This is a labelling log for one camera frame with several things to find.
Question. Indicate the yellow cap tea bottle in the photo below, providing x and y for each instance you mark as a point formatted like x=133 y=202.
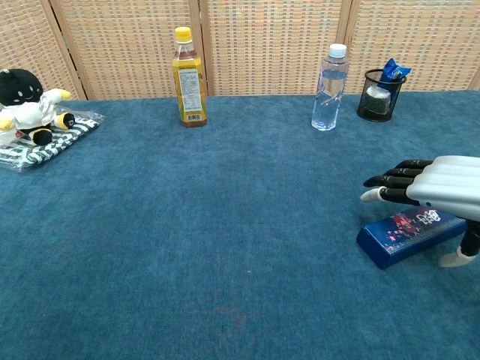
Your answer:
x=189 y=93

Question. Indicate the woven wooden folding screen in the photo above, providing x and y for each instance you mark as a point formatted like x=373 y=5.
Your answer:
x=262 y=45

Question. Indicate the white wrapped packet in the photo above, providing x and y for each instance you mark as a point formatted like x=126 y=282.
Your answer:
x=378 y=98

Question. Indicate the blue cardboard glasses case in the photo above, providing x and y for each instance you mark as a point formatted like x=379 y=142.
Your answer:
x=393 y=240

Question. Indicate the clear water bottle white cap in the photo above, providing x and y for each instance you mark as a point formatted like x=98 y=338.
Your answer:
x=328 y=101

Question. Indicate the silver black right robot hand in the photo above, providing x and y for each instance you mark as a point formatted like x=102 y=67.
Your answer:
x=450 y=183

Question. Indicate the blue snack packet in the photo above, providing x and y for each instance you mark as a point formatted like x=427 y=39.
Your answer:
x=393 y=69

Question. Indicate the blue felt table cover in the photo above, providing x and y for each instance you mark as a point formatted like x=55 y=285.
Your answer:
x=187 y=225

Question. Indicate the striped cloth in plastic bag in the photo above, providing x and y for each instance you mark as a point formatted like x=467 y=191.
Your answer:
x=56 y=146

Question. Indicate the black mesh pen holder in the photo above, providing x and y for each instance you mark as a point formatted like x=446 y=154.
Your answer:
x=375 y=117

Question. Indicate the black white plush toy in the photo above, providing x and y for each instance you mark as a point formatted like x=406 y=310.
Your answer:
x=18 y=90

